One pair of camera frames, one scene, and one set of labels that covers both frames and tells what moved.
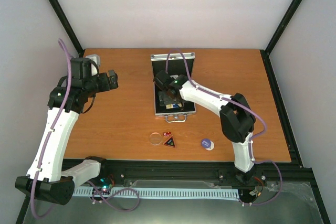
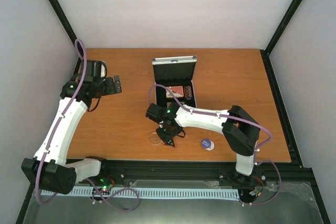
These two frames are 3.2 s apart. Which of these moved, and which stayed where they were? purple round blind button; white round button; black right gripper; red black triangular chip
Moved: black right gripper
Stayed: white round button; red black triangular chip; purple round blind button
